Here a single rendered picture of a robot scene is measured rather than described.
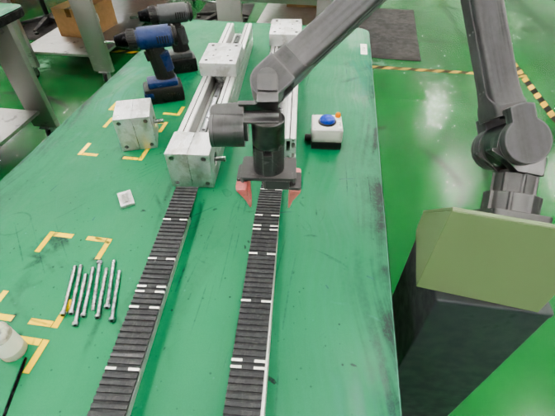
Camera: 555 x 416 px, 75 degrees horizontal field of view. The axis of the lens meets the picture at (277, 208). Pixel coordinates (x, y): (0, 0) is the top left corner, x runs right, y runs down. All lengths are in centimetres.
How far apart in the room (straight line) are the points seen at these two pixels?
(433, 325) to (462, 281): 14
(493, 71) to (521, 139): 13
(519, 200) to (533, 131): 11
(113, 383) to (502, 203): 66
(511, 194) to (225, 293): 51
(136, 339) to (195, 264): 18
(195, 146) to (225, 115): 24
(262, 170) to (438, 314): 43
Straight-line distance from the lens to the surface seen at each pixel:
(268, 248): 69
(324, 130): 96
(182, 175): 87
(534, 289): 74
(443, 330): 82
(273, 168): 65
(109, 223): 86
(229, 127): 61
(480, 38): 76
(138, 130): 102
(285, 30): 141
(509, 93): 74
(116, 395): 61
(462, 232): 62
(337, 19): 68
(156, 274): 69
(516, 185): 72
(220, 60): 118
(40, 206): 98
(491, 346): 89
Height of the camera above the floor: 135
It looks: 44 degrees down
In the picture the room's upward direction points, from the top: straight up
